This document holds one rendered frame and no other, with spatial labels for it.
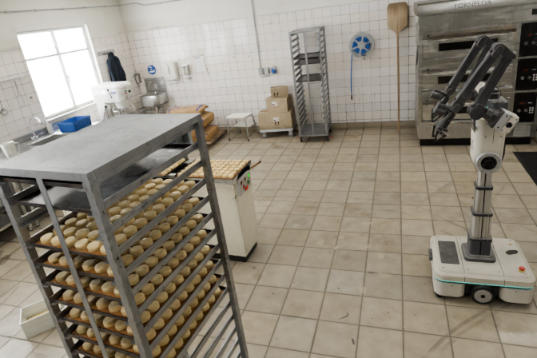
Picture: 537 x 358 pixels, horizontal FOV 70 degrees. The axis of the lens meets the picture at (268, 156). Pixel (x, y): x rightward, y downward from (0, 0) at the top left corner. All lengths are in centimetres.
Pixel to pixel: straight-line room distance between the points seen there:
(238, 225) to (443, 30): 380
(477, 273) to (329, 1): 491
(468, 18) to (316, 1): 239
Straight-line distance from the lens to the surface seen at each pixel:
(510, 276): 329
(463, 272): 324
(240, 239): 362
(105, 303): 170
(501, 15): 592
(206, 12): 752
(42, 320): 384
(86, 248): 157
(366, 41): 671
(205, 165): 178
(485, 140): 289
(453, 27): 583
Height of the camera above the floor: 221
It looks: 21 degrees down
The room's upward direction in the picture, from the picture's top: 8 degrees counter-clockwise
